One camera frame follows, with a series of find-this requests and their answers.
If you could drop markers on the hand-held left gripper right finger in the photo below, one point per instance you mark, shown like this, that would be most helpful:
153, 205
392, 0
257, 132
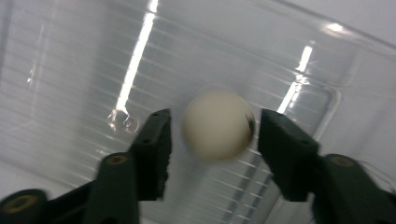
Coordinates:
289, 155

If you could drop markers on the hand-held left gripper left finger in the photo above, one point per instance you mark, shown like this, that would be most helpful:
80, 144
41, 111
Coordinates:
149, 155

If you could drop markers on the white ball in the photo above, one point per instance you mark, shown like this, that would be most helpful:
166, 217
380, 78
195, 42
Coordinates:
214, 124

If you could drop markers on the clear plastic tray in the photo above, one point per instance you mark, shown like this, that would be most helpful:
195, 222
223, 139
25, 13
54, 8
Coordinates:
77, 62

